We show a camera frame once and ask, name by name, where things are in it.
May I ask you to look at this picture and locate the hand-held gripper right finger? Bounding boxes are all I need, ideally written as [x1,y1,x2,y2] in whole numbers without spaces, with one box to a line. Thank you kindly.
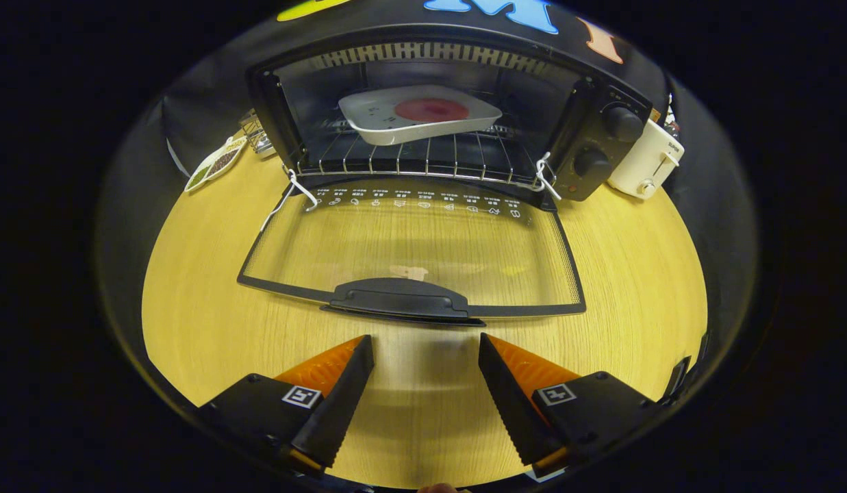
[478,333,660,473]

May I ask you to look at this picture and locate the black toaster oven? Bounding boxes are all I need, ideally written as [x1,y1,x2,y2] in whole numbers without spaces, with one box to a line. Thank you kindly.
[237,24,653,327]

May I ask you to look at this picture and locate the black backdrop cloth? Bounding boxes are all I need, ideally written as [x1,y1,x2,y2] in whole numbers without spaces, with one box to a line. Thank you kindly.
[94,0,759,343]

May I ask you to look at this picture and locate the white bread toaster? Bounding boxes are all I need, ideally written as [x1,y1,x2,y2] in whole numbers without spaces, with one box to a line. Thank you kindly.
[607,118,685,201]

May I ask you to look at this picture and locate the white divided snack dish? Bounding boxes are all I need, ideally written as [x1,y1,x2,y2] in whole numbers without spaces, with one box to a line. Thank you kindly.
[184,136,248,193]

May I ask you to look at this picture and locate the clear glass cup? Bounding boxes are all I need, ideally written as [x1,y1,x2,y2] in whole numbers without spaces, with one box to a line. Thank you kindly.
[240,108,273,157]

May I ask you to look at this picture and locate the pink ham slice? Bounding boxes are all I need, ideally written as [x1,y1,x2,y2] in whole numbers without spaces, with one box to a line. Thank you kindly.
[394,97,470,123]

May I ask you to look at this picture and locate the black desk cable slot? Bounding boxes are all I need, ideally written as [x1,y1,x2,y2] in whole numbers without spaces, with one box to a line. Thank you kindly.
[663,332,711,405]

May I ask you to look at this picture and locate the white square plate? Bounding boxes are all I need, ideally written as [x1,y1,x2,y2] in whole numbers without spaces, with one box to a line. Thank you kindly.
[338,85,503,146]

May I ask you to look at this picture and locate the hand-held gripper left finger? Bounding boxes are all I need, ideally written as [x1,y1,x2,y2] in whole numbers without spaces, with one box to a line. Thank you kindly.
[197,335,375,475]

